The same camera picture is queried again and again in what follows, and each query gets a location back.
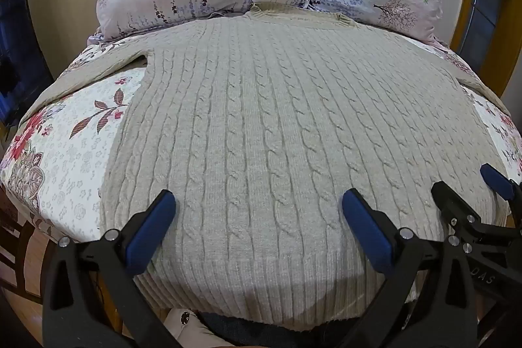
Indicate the dark wooden chair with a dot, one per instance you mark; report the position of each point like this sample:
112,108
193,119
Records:
16,246

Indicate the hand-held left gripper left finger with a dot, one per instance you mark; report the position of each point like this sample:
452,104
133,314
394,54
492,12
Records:
151,225

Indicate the person's white shirt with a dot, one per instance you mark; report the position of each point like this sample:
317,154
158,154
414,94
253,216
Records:
191,327

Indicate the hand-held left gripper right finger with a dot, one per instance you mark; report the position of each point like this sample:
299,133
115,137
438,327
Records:
366,225

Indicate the white floral bed sheet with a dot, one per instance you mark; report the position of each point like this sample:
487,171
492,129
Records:
69,172

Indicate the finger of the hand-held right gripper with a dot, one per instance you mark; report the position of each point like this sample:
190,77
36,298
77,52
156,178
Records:
446,201
495,181

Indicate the person's dark trousers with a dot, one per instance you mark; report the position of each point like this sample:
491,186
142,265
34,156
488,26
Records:
269,338

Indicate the dark screen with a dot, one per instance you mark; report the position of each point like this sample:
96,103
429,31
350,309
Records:
22,46

